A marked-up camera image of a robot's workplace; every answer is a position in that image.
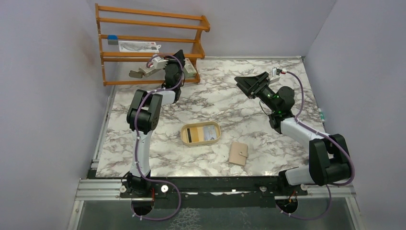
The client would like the beige leather card holder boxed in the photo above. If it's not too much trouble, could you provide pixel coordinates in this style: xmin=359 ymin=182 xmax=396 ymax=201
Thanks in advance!
xmin=228 ymin=142 xmax=248 ymax=166

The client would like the green white wall item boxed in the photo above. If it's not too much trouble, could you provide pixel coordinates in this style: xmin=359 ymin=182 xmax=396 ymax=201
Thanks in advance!
xmin=318 ymin=108 xmax=325 ymax=122

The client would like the beige oval tray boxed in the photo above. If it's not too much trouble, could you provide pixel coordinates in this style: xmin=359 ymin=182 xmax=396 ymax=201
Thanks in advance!
xmin=180 ymin=121 xmax=221 ymax=146

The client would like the white flat package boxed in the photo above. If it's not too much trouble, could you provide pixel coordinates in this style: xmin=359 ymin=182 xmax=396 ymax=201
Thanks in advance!
xmin=118 ymin=40 xmax=161 ymax=53

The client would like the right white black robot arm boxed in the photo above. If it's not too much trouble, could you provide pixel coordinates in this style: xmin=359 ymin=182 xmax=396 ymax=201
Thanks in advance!
xmin=234 ymin=68 xmax=355 ymax=187

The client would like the orange wooden shelf rack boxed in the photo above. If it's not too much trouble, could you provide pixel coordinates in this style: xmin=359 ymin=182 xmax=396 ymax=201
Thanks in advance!
xmin=95 ymin=4 xmax=211 ymax=86

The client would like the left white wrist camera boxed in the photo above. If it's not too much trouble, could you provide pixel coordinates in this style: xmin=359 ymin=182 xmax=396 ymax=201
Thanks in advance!
xmin=146 ymin=55 xmax=168 ymax=69

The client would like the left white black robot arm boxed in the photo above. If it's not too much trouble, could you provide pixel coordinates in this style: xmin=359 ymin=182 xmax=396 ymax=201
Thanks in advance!
xmin=124 ymin=49 xmax=186 ymax=196

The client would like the grey white stapler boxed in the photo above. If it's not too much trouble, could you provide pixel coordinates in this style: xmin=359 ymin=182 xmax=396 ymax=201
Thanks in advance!
xmin=128 ymin=66 xmax=164 ymax=79

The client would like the blue capped item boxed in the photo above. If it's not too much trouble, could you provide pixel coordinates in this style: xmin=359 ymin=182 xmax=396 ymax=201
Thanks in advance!
xmin=107 ymin=34 xmax=119 ymax=46

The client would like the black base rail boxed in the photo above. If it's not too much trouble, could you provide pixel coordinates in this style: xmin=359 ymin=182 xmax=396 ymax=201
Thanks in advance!
xmin=85 ymin=170 xmax=308 ymax=210

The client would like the small green white box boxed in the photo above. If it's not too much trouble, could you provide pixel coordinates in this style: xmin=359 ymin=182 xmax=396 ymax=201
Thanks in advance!
xmin=183 ymin=58 xmax=197 ymax=79

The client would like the grey blue credit card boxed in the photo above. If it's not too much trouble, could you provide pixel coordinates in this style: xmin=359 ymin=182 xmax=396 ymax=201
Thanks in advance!
xmin=203 ymin=125 xmax=218 ymax=141

